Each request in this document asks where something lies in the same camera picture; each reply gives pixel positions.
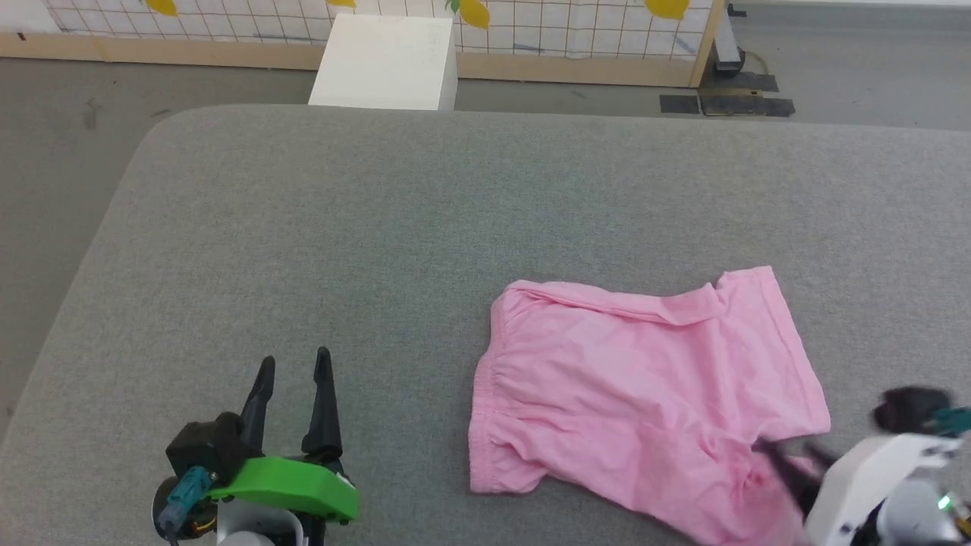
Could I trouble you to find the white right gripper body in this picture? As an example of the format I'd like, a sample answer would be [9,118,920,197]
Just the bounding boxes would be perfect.
[803,434,963,546]

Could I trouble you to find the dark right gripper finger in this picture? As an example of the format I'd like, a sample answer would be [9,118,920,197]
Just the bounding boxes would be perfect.
[753,438,822,519]
[803,444,841,472]

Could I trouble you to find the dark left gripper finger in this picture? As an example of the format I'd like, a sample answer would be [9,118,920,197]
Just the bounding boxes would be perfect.
[240,355,277,457]
[301,347,344,457]

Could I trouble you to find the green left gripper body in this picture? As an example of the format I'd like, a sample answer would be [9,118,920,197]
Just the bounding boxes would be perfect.
[207,434,360,524]

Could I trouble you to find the pink shorts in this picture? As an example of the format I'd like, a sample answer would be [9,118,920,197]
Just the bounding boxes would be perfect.
[468,265,832,546]

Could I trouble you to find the white box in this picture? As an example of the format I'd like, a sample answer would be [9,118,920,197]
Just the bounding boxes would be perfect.
[308,14,459,111]

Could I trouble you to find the teal plug black cable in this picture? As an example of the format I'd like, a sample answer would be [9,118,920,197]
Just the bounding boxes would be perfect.
[158,466,218,545]
[932,407,971,438]

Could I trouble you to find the black floor base plate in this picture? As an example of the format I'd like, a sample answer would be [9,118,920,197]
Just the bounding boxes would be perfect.
[698,71,797,118]

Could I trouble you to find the grey metal stand post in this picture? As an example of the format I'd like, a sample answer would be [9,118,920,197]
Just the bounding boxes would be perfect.
[713,4,749,75]

